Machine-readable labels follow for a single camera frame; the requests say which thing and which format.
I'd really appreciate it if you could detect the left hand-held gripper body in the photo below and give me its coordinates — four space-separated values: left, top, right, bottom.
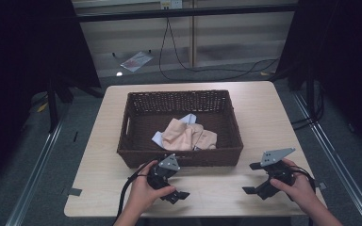
146 153 182 191

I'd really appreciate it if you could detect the black curtain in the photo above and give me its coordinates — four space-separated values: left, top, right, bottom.
0 0 102 196
275 0 362 159

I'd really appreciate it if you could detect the white cloth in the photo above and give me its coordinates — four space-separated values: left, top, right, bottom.
151 113 198 149

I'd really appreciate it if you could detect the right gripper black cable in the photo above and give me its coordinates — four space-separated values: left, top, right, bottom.
289 165 317 193

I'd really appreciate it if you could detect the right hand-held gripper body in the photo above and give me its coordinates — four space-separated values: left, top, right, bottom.
255 147 297 201

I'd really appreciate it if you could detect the brown wicker basket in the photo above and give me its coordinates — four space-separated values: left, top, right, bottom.
116 89 244 170

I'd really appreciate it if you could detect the black cable bundle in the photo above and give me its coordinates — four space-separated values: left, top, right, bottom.
290 83 325 132

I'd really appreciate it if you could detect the paper sheet on floor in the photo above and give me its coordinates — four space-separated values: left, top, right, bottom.
120 51 155 73

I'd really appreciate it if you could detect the peach cloth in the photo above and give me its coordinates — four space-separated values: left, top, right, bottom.
161 118 218 152

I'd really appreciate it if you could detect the long black floor cable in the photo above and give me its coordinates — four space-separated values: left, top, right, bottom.
157 17 280 81

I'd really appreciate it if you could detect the black horizontal bar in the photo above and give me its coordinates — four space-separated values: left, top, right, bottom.
74 3 298 24

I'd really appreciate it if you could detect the black metal stand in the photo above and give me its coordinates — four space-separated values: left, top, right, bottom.
45 76 74 134

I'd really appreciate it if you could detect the pale vertical post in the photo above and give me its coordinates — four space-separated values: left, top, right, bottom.
189 0 199 69

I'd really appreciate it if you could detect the metal floor rail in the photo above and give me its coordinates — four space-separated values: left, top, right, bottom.
293 90 362 226
5 121 64 226

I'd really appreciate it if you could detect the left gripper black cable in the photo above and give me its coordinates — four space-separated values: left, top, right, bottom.
115 159 158 222

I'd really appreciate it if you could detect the person's right hand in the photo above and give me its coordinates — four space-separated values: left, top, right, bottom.
269 157 321 215

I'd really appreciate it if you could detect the white wall socket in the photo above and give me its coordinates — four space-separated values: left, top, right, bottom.
159 0 184 10

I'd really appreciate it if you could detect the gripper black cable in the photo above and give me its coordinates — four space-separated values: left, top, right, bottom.
289 165 317 193
115 159 158 222

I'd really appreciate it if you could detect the person's left hand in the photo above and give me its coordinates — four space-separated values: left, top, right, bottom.
127 159 177 218

